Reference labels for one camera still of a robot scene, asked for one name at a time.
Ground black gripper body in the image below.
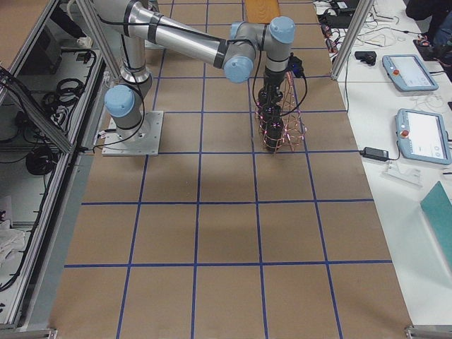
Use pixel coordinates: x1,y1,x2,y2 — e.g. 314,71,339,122
263,67,286,105

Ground dark wine bottle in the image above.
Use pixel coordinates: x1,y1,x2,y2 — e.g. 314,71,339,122
258,88,282,134
261,119,284,153

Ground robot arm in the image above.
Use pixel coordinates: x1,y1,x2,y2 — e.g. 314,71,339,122
93,1,295,140

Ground wooden tray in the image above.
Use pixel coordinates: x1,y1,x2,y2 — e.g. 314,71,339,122
244,0,280,24

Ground black power adapter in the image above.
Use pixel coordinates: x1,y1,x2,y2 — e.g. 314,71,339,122
359,147,389,162

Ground upper teach pendant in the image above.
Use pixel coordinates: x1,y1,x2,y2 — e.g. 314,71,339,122
382,54,439,92

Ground teach pendant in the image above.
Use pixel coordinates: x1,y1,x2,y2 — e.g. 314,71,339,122
395,109,451,165
382,54,439,92

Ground lower teach pendant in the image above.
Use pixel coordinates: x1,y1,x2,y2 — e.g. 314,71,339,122
395,109,451,165

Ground teal board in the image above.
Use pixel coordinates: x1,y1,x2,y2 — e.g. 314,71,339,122
421,182,452,267

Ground copper wire wine basket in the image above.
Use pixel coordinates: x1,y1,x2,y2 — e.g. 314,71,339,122
255,71,306,152

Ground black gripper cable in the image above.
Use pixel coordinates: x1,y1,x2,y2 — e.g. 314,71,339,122
251,52,309,114

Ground black camera device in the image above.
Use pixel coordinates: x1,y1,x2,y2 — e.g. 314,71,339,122
355,51,376,66

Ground aluminium frame post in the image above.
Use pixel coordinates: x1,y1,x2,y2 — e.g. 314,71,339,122
331,0,374,81

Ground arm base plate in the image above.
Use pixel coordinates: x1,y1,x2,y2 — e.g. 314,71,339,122
102,111,164,156

